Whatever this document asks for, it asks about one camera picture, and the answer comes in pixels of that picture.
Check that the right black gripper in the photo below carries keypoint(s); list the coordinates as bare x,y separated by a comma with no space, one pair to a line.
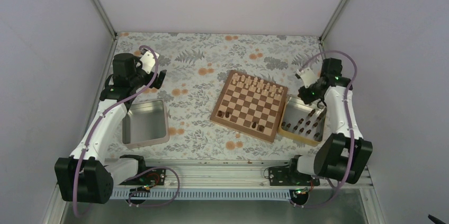
306,99

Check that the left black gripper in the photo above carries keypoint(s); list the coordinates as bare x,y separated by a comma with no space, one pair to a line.
159,81

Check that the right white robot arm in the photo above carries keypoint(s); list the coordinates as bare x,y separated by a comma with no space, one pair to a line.
345,153

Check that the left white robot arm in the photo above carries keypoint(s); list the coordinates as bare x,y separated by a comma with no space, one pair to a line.
84,176

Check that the yellow tin with dark pieces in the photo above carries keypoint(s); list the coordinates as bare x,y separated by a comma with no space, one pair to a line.
301,122

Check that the empty silver metal tin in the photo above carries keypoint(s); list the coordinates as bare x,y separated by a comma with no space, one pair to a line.
145,124

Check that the wooden chessboard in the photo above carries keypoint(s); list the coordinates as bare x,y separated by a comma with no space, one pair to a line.
249,98

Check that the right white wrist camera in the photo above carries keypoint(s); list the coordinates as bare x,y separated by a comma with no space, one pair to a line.
307,76

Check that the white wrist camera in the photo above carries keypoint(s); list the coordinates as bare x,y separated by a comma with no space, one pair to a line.
148,61
307,76

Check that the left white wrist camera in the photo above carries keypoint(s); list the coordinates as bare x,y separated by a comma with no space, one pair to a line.
148,61

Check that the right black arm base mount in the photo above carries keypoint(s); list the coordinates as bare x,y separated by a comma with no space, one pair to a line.
282,176

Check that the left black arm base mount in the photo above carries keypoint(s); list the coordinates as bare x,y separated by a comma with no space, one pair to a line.
147,181

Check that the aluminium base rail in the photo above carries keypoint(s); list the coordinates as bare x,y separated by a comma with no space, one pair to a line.
218,180

